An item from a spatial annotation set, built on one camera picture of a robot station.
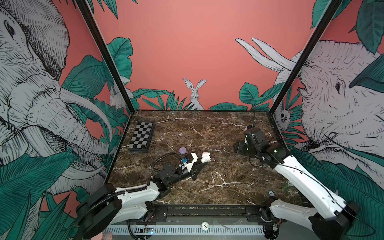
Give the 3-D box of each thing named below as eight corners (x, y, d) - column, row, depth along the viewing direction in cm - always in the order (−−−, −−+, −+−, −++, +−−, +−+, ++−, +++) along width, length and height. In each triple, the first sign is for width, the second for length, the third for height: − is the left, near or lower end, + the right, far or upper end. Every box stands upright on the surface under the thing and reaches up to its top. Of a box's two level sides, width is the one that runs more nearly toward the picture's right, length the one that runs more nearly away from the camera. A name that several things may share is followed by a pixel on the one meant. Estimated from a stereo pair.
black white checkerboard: (130, 152, 99) (127, 149, 95) (138, 125, 114) (137, 121, 111) (148, 152, 99) (146, 149, 96) (154, 125, 114) (153, 121, 111)
